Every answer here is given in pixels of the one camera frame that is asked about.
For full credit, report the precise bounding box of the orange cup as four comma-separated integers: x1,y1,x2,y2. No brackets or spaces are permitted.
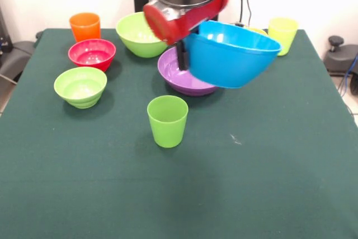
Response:
247,27,269,37

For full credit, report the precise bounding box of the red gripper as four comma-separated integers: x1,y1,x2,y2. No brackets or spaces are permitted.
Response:
143,0,230,72

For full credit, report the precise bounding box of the lime yellow cup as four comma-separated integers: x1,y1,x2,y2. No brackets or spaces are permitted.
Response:
267,17,299,57

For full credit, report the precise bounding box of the purple bowl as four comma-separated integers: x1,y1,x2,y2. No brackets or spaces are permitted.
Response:
157,46,222,97

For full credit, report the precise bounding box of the small green bowl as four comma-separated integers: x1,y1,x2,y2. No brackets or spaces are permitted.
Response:
53,67,108,109

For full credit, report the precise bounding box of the blue cable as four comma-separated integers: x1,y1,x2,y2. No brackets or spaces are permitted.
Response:
338,54,358,97

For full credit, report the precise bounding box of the grey caster base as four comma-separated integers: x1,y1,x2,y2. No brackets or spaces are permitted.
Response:
0,40,36,83

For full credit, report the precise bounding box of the green cup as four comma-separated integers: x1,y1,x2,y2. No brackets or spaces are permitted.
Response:
147,95,189,148

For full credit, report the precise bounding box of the red-orange cup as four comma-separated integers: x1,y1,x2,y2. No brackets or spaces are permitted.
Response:
69,12,101,43

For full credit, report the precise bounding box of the large green bowl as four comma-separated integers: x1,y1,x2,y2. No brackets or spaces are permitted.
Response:
115,11,169,58

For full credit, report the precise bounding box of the black caster base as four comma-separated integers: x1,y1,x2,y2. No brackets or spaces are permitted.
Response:
323,35,358,77

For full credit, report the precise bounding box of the dark green table cloth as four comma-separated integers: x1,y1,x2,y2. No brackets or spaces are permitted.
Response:
0,28,358,239

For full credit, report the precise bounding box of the pink bowl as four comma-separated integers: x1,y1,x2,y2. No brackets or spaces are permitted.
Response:
68,39,117,72

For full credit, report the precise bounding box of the blue bowl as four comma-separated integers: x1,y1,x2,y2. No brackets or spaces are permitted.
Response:
184,20,282,89

